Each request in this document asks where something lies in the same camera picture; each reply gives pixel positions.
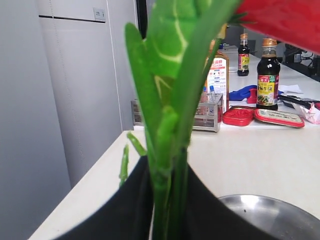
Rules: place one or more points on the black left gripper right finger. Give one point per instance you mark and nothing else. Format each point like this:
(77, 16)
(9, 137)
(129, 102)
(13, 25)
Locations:
(207, 218)

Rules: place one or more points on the small far soy sauce bottle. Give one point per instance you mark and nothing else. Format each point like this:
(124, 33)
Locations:
(243, 56)

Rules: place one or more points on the amber oil bottle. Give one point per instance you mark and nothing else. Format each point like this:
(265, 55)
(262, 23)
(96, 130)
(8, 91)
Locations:
(217, 82)

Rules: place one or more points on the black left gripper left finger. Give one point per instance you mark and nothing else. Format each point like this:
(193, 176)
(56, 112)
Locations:
(126, 215)

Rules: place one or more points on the white pink crumpled wrapper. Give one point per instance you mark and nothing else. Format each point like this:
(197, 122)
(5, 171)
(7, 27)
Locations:
(310, 111)

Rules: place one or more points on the clear acrylic rack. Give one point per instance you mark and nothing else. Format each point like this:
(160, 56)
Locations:
(208, 114)

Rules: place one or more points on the round stainless steel plate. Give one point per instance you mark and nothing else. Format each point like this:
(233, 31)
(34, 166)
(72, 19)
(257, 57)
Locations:
(278, 218)

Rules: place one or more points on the red artificial flower with leaves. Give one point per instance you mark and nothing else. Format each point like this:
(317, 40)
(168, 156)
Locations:
(169, 67)

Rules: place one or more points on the blue cloth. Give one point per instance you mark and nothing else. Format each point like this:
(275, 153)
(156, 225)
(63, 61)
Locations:
(241, 94)

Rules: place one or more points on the dark soy sauce bottle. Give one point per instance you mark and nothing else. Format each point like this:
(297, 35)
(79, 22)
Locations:
(268, 76)

